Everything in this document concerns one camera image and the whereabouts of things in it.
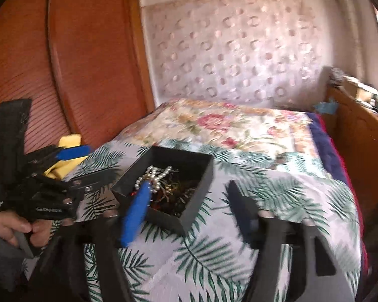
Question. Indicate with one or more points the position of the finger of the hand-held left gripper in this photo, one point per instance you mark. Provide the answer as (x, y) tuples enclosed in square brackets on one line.
[(74, 152), (94, 179)]

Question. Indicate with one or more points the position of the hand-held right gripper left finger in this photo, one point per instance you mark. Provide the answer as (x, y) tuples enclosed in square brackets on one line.
[(135, 214)]

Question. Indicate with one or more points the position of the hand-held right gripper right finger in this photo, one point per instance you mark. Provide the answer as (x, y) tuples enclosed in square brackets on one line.
[(244, 214)]

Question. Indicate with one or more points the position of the black jewelry box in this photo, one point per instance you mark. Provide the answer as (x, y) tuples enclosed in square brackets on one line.
[(182, 166)]

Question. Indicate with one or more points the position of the person's left hand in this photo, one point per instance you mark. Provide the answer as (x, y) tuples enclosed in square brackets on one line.
[(9, 228)]

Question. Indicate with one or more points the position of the yellow plush toy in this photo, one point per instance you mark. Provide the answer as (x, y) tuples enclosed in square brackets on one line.
[(67, 166)]

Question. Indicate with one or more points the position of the leaf-print blanket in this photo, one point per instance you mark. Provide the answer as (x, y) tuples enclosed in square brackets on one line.
[(239, 258)]

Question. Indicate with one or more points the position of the floral quilt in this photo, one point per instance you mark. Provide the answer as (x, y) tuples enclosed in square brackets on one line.
[(214, 125)]

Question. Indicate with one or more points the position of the brown wooden wardrobe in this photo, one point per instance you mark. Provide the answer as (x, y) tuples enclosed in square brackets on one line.
[(82, 53)]

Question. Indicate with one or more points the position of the dark blue blanket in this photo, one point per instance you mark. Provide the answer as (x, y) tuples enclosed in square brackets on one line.
[(334, 154)]

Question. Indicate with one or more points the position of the light blue cloth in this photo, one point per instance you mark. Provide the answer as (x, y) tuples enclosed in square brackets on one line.
[(327, 107)]

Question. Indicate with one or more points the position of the brown wooden dresser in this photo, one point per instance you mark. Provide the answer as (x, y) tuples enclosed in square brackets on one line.
[(362, 144)]

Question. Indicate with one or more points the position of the pink circle-patterned curtain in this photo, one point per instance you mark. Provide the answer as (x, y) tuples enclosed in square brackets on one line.
[(233, 47)]

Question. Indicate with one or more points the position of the cardboard box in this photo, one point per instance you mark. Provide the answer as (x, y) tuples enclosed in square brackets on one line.
[(359, 88)]

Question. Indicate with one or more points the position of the beige window curtain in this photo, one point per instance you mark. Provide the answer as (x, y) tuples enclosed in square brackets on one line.
[(356, 31)]

